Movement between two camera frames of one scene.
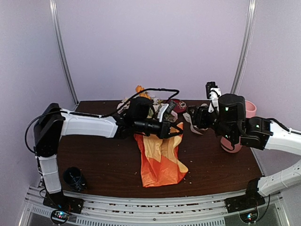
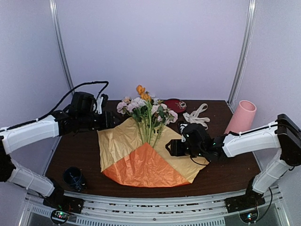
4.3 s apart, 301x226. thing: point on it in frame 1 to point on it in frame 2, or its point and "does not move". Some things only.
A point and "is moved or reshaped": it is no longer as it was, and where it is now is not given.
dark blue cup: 74,178 does not move
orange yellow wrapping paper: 159,159 is moved or reshaped
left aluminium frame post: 53,7 does not move
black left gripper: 165,130 to 107,122
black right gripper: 198,119 to 176,150
